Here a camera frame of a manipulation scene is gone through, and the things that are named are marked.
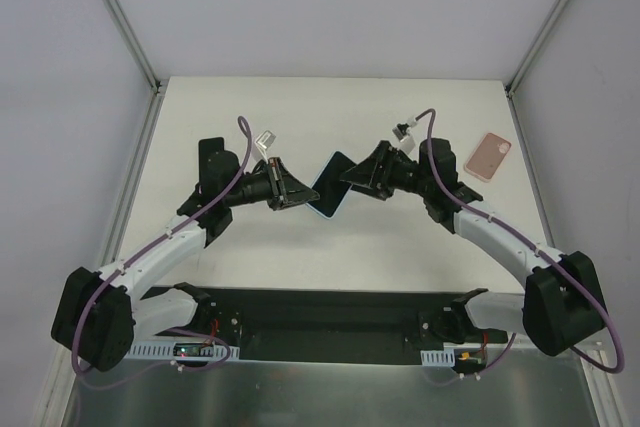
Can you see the white cable duct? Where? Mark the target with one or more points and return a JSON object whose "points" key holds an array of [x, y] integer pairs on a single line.
{"points": [[438, 358], [184, 351]]}

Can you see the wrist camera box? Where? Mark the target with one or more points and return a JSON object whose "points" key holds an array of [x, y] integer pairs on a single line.
{"points": [[404, 137], [263, 142]]}

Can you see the left white cable duct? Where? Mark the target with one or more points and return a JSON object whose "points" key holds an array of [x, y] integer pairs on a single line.
{"points": [[184, 351]]}

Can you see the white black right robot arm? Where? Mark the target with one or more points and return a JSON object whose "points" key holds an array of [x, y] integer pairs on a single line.
{"points": [[562, 303]]}

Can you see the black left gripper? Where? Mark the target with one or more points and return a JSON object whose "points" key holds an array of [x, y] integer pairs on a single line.
{"points": [[275, 183]]}

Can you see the right aluminium corner post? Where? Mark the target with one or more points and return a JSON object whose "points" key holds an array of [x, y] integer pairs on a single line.
{"points": [[542, 36]]}

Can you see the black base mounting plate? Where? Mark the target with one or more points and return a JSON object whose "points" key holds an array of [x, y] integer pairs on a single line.
{"points": [[379, 328]]}

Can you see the pink phone case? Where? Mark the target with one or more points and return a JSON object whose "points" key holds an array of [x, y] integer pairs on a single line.
{"points": [[487, 157]]}

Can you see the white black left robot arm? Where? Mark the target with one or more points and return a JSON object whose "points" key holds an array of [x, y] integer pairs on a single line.
{"points": [[102, 313]]}

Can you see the right white cable duct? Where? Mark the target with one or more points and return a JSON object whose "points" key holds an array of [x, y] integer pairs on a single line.
{"points": [[438, 358]]}

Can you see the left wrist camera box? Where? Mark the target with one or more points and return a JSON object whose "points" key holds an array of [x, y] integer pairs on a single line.
{"points": [[263, 142]]}

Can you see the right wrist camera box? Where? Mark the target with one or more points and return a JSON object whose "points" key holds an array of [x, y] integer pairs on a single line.
{"points": [[404, 137]]}

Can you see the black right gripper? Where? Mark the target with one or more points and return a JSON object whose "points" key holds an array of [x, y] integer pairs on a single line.
{"points": [[382, 168]]}

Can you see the left aluminium corner post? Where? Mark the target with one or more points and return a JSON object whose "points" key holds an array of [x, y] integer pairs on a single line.
{"points": [[132, 43]]}

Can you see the light blue phone case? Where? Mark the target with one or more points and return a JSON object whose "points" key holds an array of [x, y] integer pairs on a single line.
{"points": [[330, 214]]}

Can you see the aluminium corner post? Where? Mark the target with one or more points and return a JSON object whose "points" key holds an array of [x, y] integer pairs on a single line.
{"points": [[132, 43], [542, 36]]}

